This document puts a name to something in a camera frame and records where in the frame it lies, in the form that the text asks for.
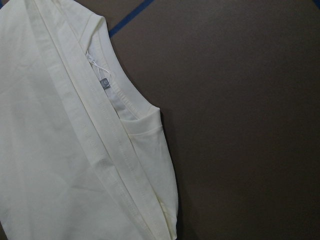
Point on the cream long-sleeve printed shirt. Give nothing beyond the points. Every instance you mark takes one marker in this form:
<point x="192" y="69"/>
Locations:
<point x="83" y="155"/>

